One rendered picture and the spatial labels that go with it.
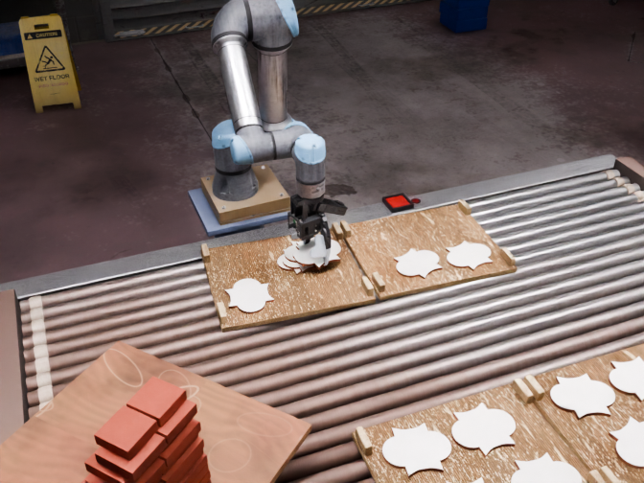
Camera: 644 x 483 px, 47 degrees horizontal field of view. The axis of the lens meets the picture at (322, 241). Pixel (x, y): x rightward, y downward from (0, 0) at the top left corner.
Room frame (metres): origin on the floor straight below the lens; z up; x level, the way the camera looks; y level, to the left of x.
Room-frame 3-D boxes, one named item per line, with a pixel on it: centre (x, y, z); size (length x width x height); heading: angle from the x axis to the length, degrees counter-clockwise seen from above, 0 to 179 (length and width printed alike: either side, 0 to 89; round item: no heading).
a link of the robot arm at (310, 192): (1.62, 0.03, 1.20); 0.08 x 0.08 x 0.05
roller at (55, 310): (1.80, -0.13, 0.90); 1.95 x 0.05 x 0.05; 111
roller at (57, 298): (1.84, -0.11, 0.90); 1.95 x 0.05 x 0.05; 111
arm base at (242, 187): (2.07, 0.28, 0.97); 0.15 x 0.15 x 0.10
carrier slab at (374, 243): (1.73, -0.30, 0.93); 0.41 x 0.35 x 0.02; 108
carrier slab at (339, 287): (1.60, 0.10, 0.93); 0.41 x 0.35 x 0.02; 106
